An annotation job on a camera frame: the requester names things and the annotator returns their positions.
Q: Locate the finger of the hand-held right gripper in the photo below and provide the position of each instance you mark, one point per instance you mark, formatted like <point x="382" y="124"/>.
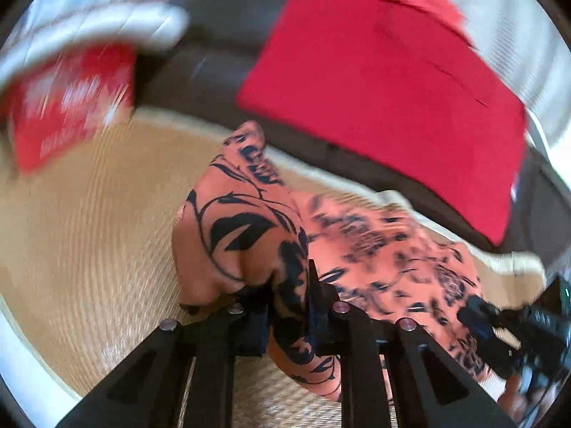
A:
<point x="502" y="356"/>
<point x="475" y="316"/>

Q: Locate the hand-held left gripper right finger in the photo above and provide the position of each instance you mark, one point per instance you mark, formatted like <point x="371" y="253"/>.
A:
<point x="325" y="321"/>

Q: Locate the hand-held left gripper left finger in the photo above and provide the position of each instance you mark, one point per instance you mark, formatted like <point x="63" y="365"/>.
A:
<point x="250" y="325"/>

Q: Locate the orange floral blouse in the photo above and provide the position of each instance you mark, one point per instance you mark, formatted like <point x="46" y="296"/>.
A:
<point x="250" y="232"/>

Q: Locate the person's right hand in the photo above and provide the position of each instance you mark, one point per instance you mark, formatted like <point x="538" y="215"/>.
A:
<point x="515" y="394"/>

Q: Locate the woven bamboo mat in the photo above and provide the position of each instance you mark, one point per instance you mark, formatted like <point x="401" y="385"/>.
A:
<point x="89" y="254"/>

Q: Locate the red blanket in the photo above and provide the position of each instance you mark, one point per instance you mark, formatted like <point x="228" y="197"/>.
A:
<point x="366" y="98"/>

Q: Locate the brown leather sofa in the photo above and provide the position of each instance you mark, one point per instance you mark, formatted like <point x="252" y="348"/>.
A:
<point x="200" y="76"/>

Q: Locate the beige dotted curtain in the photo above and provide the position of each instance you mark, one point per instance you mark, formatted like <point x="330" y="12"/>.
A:
<point x="504" y="53"/>

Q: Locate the white folded quilt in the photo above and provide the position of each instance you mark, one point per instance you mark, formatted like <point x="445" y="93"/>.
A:
<point x="111" y="26"/>

